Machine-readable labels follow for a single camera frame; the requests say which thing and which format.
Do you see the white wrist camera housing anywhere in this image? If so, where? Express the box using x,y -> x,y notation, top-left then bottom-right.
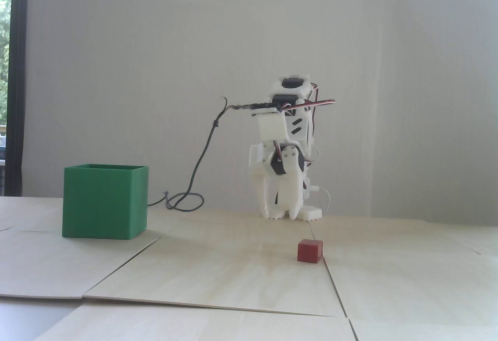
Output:
256,112 -> 289,142

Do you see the black window frame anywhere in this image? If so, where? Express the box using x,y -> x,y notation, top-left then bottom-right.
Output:
8,0 -> 30,197

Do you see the black cable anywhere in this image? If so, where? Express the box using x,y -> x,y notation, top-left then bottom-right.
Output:
147,97 -> 281,213

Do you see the red servo wire bundle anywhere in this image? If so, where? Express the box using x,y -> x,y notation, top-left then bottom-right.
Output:
287,99 -> 336,110

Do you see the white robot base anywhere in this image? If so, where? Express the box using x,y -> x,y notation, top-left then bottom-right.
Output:
261,206 -> 323,222

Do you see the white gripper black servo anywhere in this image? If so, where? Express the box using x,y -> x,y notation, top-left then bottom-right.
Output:
249,141 -> 307,219

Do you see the white cable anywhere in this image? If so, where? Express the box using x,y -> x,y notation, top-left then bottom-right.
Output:
310,187 -> 332,215

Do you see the green box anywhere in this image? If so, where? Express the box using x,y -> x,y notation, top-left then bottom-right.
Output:
62,164 -> 150,240

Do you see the red block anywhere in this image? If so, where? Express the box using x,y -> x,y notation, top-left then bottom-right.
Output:
297,239 -> 324,263

